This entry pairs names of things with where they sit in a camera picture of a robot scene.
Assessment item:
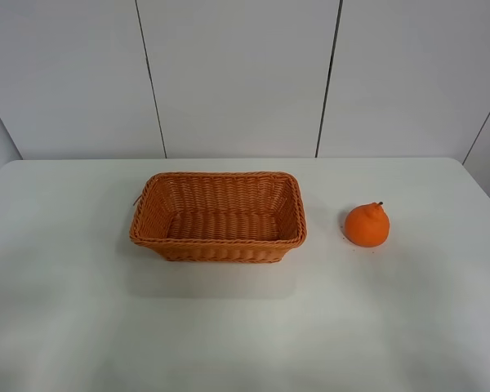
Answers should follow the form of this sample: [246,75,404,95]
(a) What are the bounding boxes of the orange wicker basket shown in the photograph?
[130,171,307,263]

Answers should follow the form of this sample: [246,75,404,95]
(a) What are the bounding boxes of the orange citrus fruit with stem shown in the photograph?
[344,202,390,247]

